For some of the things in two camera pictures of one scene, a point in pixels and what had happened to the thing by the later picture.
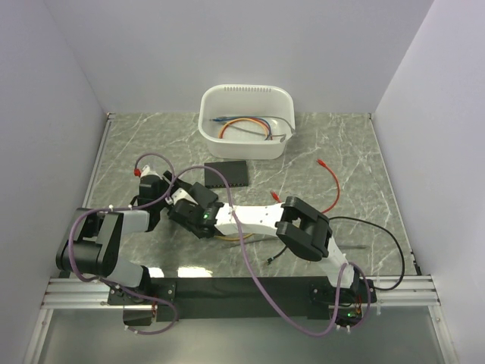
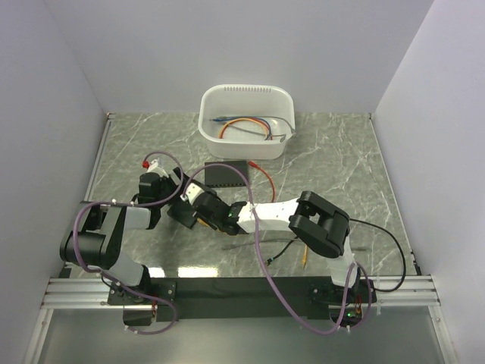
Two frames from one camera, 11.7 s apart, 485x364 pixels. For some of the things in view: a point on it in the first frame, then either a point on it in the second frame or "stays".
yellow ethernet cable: x=230 y=239 to x=305 y=254
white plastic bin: x=246 y=121 stays
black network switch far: x=235 y=173 stays
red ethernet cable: x=323 y=164 to x=256 y=166
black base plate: x=238 y=298 stays
